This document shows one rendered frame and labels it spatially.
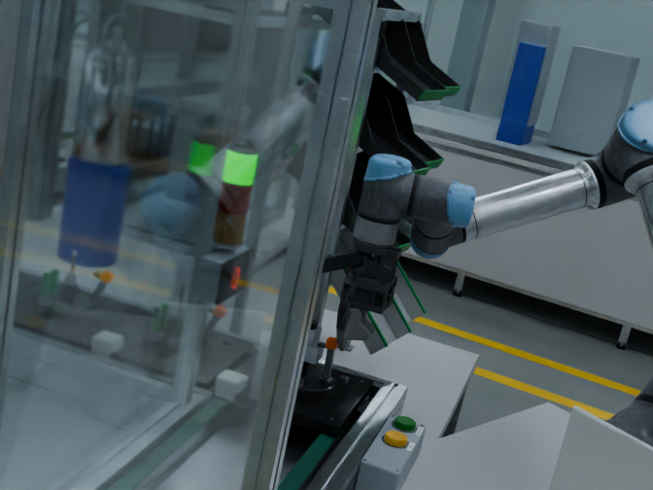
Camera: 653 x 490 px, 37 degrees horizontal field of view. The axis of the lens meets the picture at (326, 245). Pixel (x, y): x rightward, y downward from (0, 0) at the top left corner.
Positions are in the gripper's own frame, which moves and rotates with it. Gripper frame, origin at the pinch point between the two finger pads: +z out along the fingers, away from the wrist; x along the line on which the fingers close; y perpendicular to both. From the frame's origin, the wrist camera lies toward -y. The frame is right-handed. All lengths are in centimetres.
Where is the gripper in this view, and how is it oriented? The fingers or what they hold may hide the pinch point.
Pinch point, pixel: (339, 342)
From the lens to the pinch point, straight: 178.3
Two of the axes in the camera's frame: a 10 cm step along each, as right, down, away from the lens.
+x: 3.0, -2.0, 9.3
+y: 9.4, 2.6, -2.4
